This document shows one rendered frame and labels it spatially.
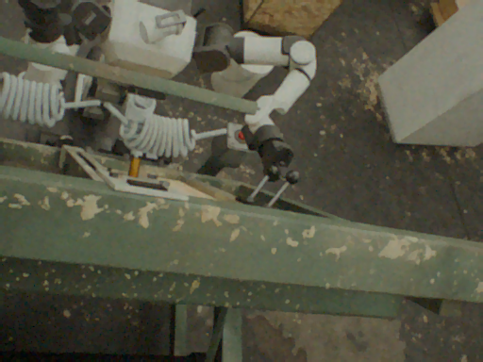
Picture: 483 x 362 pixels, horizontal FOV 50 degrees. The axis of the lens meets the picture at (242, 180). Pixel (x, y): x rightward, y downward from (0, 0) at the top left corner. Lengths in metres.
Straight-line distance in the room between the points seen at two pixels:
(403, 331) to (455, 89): 1.60
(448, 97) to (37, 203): 3.28
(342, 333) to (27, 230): 2.71
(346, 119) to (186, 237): 3.23
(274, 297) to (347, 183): 2.61
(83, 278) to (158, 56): 0.91
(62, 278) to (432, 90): 3.22
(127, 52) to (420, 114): 2.61
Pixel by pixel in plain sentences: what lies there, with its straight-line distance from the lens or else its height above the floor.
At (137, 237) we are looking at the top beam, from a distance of 0.68.
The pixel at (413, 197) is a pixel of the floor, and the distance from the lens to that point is 3.96.
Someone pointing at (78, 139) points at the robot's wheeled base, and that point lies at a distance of 2.70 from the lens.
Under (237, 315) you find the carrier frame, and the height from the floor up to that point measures 0.79.
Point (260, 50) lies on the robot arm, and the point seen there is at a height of 1.41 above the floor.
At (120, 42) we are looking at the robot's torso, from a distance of 1.62.
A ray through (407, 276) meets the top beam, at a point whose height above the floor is 1.93.
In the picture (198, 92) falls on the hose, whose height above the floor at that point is 1.97.
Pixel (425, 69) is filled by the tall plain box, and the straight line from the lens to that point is 3.88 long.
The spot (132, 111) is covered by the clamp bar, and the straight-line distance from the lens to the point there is 0.79.
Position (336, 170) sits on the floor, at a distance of 3.58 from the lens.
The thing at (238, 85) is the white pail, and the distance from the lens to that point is 3.23.
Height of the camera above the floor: 2.56
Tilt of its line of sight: 55 degrees down
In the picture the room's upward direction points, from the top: 49 degrees clockwise
